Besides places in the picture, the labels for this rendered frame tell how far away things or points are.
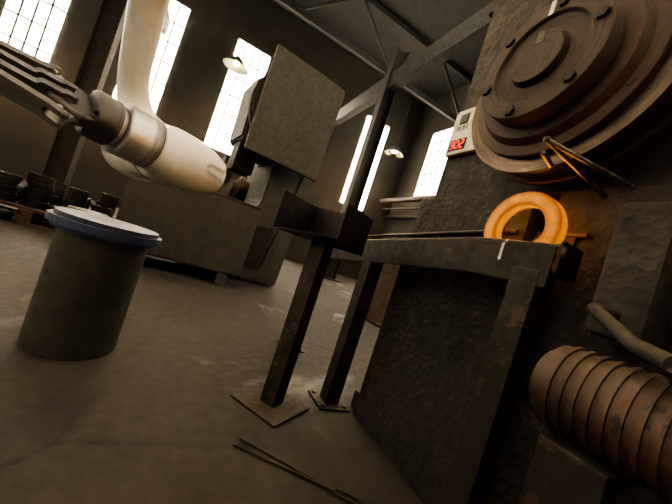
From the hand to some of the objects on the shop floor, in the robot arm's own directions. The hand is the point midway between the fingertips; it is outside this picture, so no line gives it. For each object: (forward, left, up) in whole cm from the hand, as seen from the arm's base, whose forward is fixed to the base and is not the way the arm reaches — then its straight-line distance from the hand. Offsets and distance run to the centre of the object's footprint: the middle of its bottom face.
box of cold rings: (+43, +272, -62) cm, 282 cm away
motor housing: (+82, -38, -68) cm, 113 cm away
